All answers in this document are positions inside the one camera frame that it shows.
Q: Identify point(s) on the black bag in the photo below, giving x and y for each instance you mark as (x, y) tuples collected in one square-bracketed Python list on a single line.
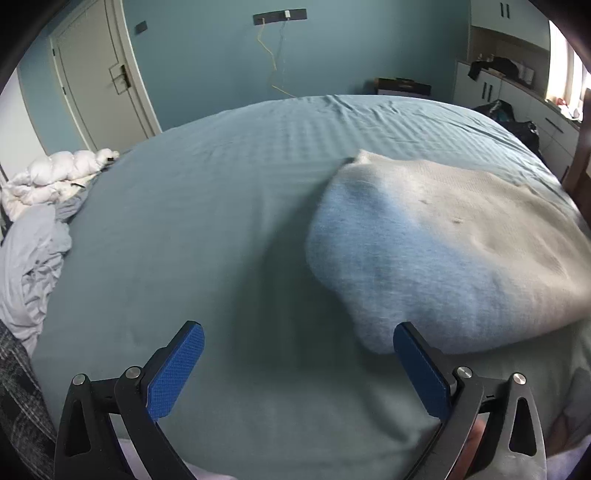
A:
[(503, 113)]

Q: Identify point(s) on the crumpled grey-blue cloth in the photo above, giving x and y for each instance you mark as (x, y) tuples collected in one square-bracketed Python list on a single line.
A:
[(27, 258)]

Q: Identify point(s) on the pale green door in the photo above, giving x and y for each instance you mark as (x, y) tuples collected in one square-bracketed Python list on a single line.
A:
[(92, 92)]

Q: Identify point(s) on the bed with teal sheet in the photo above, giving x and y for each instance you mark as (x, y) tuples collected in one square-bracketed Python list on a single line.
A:
[(207, 207)]

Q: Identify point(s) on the dark clothing on counter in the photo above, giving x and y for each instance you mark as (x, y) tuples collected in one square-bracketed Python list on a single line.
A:
[(498, 65)]

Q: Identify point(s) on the black wall power strip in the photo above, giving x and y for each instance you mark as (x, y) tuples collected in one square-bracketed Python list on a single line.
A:
[(277, 15)]

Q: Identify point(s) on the bright window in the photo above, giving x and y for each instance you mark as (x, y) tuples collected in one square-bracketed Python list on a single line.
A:
[(561, 60)]

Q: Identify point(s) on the white low cabinet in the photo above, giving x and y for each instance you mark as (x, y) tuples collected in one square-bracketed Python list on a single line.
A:
[(556, 134)]

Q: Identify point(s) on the white crumpled duvet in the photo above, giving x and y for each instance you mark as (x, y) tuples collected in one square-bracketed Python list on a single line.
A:
[(55, 170)]

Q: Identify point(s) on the dark plaid cloth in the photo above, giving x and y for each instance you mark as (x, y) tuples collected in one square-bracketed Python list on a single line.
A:
[(18, 392)]

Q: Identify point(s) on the dark wall switch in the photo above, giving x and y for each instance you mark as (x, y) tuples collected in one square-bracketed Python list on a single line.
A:
[(141, 26)]

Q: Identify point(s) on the blue and cream knit sweater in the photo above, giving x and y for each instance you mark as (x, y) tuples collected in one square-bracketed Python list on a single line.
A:
[(438, 258)]

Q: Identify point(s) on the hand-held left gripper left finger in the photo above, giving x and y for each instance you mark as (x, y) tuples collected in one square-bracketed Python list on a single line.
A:
[(178, 369)]

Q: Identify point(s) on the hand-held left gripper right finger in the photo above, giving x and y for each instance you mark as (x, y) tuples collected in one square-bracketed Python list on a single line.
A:
[(422, 369)]

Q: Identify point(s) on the black flat box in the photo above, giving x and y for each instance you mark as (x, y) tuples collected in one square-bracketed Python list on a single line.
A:
[(399, 86)]

